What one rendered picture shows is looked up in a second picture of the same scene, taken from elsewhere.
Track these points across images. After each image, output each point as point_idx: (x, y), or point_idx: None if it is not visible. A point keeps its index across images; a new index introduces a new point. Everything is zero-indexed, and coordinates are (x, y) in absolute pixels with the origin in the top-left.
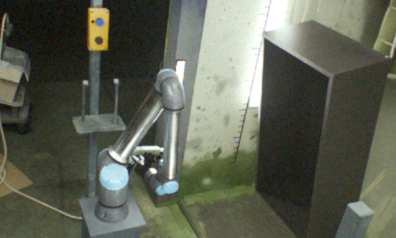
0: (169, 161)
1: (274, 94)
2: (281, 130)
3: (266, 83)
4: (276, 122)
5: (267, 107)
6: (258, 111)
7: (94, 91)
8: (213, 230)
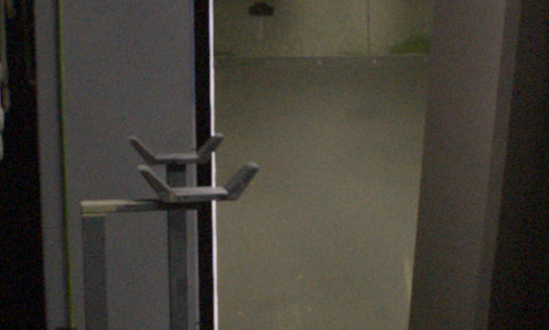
0: None
1: (478, 6)
2: (449, 170)
3: None
4: (461, 133)
5: (485, 60)
6: (501, 80)
7: None
8: None
